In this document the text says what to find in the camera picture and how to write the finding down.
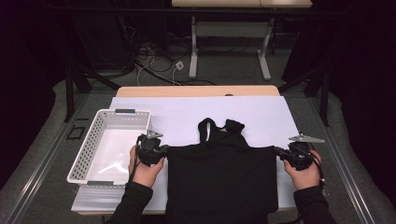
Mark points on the white perforated plastic basket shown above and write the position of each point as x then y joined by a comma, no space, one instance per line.
93,137

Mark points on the white table mat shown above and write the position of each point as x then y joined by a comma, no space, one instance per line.
264,105

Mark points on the black tank top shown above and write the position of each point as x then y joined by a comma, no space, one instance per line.
221,177

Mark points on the person's left hand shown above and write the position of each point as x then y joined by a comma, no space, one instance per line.
144,174

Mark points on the person's right hand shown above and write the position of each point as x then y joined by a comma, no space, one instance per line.
306,179

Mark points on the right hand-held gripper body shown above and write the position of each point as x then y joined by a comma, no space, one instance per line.
300,154

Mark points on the aluminium floor rail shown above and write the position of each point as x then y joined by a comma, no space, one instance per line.
346,174
35,175

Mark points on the black metal stand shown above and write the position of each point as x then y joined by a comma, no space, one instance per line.
69,93
325,99

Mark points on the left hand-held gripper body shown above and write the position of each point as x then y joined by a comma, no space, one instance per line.
149,149

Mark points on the black floor socket frame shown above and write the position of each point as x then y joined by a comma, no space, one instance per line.
75,137

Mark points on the beige desk with white legs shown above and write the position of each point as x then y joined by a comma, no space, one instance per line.
218,3

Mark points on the dark curtain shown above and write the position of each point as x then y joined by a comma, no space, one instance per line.
18,93
367,93

